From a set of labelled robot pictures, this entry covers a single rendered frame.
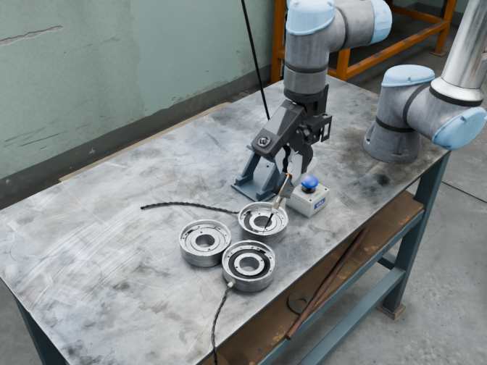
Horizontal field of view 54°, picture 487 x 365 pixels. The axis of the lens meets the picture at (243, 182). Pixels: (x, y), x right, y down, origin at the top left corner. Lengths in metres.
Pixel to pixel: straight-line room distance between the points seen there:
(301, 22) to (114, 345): 0.62
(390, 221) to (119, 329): 0.91
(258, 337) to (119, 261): 0.38
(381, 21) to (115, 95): 1.98
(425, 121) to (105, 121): 1.90
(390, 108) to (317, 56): 0.47
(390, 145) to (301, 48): 0.55
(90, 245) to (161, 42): 1.86
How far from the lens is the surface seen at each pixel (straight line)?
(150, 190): 1.17
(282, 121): 0.87
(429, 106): 1.17
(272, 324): 1.20
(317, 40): 0.81
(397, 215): 1.55
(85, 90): 2.59
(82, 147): 2.70
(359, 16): 0.87
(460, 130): 1.16
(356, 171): 1.25
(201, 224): 1.02
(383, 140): 1.29
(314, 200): 1.07
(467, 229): 2.47
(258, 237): 0.99
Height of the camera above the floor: 1.52
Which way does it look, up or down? 38 degrees down
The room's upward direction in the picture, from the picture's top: 1 degrees clockwise
